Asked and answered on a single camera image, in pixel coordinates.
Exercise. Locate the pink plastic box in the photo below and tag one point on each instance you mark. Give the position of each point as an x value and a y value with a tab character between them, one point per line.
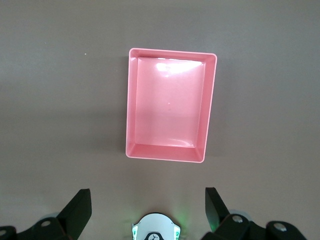
170	105

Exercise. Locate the brown table mat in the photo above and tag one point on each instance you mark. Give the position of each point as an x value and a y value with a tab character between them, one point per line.
50	112

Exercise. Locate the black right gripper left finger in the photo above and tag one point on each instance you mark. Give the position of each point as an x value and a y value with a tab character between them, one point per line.
75	215

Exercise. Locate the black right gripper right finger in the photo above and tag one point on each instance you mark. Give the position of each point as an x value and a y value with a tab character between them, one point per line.
220	215

